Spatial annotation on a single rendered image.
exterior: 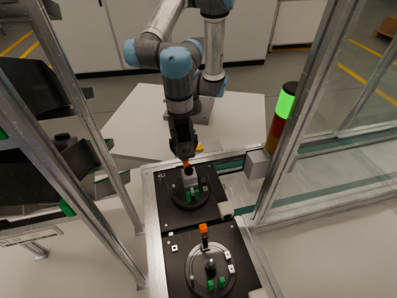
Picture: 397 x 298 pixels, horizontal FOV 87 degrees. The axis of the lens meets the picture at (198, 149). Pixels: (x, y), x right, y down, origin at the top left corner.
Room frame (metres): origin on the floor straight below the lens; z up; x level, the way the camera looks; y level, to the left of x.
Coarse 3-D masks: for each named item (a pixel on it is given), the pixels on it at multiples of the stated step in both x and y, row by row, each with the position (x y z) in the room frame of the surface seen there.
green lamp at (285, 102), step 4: (284, 92) 0.34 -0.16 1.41; (280, 96) 0.35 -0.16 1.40; (284, 96) 0.34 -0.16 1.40; (288, 96) 0.33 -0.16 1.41; (292, 96) 0.33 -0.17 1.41; (280, 100) 0.34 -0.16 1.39; (284, 100) 0.33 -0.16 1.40; (288, 100) 0.33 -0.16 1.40; (292, 100) 0.32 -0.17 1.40; (280, 104) 0.34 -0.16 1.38; (284, 104) 0.33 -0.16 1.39; (288, 104) 0.33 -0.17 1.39; (276, 108) 0.35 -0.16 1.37; (280, 108) 0.34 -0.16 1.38; (284, 108) 0.33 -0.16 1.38; (288, 108) 0.33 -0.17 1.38; (276, 112) 0.34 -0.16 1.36; (280, 112) 0.33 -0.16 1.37; (284, 112) 0.33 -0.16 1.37; (288, 112) 0.32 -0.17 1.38; (280, 116) 0.33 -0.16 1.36; (284, 116) 0.33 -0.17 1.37
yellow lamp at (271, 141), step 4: (268, 136) 0.35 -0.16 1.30; (272, 136) 0.33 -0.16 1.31; (268, 140) 0.34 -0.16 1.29; (272, 140) 0.33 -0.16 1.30; (276, 140) 0.33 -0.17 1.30; (268, 144) 0.34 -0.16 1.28; (272, 144) 0.33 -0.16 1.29; (276, 144) 0.32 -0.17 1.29; (268, 148) 0.33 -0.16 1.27; (272, 148) 0.33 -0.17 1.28; (272, 152) 0.33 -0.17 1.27
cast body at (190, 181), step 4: (188, 168) 0.43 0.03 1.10; (192, 168) 0.42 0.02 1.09; (184, 172) 0.41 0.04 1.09; (188, 172) 0.41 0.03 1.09; (192, 172) 0.41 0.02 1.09; (184, 176) 0.40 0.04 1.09; (188, 176) 0.40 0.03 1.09; (192, 176) 0.40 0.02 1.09; (196, 176) 0.40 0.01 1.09; (184, 180) 0.39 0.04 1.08; (188, 180) 0.39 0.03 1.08; (192, 180) 0.39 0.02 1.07; (196, 180) 0.40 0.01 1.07; (184, 184) 0.39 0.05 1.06; (188, 184) 0.39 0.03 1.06; (192, 184) 0.39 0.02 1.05; (196, 184) 0.39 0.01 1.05; (184, 188) 0.39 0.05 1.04; (188, 188) 0.38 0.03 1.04; (192, 188) 0.38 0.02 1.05; (196, 188) 0.39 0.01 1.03; (192, 192) 0.37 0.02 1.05
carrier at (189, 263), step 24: (168, 240) 0.25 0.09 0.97; (192, 240) 0.25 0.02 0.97; (216, 240) 0.25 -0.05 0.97; (240, 240) 0.25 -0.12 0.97; (168, 264) 0.18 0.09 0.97; (192, 264) 0.18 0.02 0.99; (216, 264) 0.17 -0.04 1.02; (240, 264) 0.18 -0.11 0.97; (168, 288) 0.13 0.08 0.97; (192, 288) 0.12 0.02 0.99; (216, 288) 0.12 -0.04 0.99; (240, 288) 0.13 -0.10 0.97; (264, 288) 0.12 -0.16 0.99
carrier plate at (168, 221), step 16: (160, 176) 0.49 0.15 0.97; (176, 176) 0.49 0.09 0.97; (208, 176) 0.49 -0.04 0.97; (160, 192) 0.42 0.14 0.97; (224, 192) 0.42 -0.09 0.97; (160, 208) 0.36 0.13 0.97; (176, 208) 0.35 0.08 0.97; (208, 208) 0.35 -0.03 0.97; (160, 224) 0.30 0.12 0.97; (176, 224) 0.30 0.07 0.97; (192, 224) 0.30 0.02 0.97
